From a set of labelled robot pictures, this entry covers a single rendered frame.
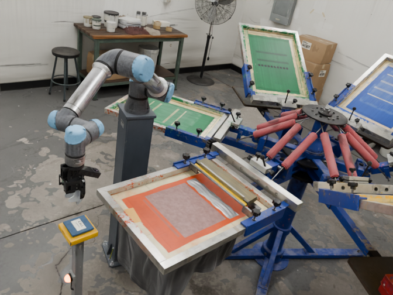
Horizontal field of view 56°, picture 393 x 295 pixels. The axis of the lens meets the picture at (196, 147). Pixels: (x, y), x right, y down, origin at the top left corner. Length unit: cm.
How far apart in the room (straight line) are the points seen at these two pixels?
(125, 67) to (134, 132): 61
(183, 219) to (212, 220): 15
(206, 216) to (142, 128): 69
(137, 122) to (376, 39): 439
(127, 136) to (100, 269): 107
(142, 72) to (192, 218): 74
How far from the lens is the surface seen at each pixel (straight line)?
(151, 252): 160
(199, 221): 184
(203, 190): 203
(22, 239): 309
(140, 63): 167
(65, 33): 544
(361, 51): 604
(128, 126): 218
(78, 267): 190
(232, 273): 298
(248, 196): 192
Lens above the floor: 215
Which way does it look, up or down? 29 degrees down
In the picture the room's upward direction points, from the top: 12 degrees clockwise
